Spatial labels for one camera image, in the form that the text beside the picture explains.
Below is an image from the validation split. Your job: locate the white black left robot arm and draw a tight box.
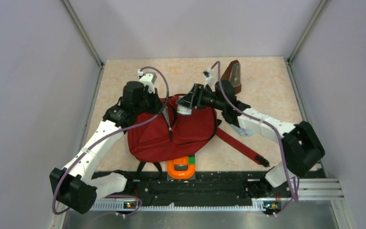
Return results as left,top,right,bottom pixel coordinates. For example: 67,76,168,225
50,79,166,215

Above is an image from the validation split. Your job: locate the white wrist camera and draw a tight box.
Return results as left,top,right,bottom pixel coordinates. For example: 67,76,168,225
202,67,218,89
137,70,157,94

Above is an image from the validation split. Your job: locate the light blue packaged item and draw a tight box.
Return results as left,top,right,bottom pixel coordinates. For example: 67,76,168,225
229,124,254,137

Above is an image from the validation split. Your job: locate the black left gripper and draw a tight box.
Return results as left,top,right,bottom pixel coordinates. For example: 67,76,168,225
134,86,164,115

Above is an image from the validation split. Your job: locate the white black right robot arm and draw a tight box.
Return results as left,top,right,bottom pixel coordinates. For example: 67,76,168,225
177,80,325,197

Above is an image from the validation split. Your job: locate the aluminium frame rail right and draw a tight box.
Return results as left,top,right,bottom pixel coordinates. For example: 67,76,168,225
285,0,330,181

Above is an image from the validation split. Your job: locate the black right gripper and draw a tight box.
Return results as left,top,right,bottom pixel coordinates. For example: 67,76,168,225
177,83,226,111

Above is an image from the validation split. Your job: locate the small green block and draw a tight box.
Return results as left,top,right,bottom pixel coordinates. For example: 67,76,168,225
188,156,195,165

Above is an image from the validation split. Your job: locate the red student backpack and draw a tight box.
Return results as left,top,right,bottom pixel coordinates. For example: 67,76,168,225
127,94,270,179

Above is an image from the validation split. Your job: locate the dark grey square base plate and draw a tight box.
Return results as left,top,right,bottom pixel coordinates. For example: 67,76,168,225
165,153,197,181

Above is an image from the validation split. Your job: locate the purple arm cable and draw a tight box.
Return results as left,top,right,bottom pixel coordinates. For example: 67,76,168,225
211,61,300,217
51,65,171,219

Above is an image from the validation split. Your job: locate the aluminium frame rail left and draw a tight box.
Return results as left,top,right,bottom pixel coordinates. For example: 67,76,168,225
60,0,104,155

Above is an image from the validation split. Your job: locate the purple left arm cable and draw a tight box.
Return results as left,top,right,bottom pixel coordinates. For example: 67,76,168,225
51,65,171,219

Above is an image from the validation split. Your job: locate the brown wooden metronome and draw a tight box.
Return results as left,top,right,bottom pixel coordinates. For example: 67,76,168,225
221,60,242,95

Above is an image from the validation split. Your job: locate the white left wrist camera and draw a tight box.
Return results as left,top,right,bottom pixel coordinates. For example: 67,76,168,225
137,70,157,94

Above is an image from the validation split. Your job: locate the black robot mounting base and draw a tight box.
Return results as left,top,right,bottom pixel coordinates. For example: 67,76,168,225
119,171,291,207

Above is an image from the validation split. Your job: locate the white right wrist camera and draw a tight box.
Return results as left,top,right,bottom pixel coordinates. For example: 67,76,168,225
202,67,218,89

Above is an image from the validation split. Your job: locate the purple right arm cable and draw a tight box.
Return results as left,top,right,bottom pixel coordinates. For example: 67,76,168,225
211,61,300,217

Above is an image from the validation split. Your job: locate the aluminium frame rail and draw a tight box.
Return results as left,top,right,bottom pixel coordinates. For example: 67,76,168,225
285,0,330,181
60,0,104,155

